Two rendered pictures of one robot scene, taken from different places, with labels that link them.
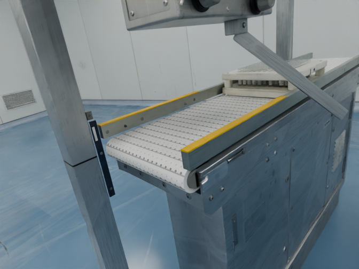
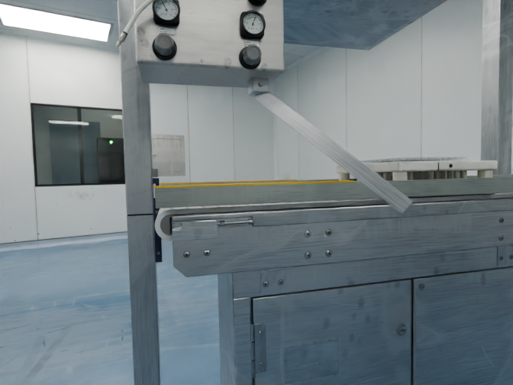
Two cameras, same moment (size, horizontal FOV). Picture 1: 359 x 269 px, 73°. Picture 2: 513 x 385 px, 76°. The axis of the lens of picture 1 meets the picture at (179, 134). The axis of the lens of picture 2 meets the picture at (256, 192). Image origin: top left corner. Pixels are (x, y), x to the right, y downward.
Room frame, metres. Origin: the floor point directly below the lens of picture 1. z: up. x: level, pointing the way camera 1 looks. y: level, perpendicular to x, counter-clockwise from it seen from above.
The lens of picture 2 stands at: (-0.05, -0.37, 0.94)
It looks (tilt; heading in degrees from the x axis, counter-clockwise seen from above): 3 degrees down; 27
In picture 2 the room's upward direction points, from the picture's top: 1 degrees counter-clockwise
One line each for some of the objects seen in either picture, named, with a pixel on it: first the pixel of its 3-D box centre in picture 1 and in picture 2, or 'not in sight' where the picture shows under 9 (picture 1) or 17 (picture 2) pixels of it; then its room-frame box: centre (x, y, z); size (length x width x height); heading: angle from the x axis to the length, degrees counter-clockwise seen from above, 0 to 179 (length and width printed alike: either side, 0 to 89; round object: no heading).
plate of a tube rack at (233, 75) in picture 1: (273, 70); (408, 167); (0.81, -0.34, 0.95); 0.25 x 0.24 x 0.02; 42
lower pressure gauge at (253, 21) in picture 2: not in sight; (253, 24); (0.39, -0.14, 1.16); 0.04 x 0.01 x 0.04; 132
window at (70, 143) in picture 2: not in sight; (88, 146); (3.18, 4.09, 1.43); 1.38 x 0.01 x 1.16; 146
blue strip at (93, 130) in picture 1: (103, 160); (156, 220); (0.53, 0.19, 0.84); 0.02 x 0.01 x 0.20; 132
